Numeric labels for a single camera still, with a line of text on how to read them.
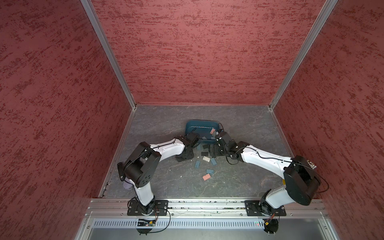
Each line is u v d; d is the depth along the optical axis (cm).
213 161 90
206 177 85
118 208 76
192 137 76
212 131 103
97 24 76
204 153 96
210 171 87
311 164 72
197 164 90
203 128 108
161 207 74
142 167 47
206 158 92
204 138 100
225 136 67
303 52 88
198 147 80
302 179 43
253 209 74
